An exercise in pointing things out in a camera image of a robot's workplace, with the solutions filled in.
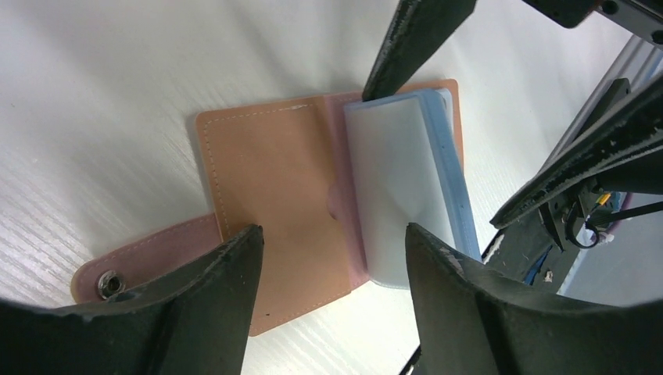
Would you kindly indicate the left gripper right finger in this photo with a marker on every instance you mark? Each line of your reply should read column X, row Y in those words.
column 471, row 319

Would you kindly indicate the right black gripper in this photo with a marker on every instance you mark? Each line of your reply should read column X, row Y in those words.
column 630, row 130

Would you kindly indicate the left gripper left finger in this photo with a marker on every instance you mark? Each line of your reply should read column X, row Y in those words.
column 194, row 320

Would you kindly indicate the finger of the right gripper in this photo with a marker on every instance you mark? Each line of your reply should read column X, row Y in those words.
column 417, row 30

